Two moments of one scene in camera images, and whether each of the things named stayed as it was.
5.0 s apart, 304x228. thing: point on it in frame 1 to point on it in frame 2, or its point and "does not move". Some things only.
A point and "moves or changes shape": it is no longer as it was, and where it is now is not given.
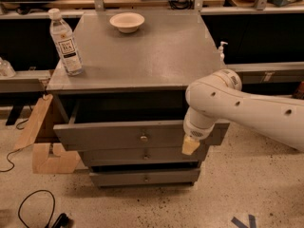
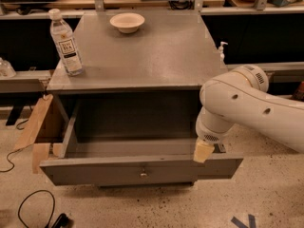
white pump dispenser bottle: (220, 50) does not move
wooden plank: (37, 118) does not move
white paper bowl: (126, 22) does not move
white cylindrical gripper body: (198, 131) to (208, 136)
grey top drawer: (129, 137) moves or changes shape
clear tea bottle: (64, 37) does not move
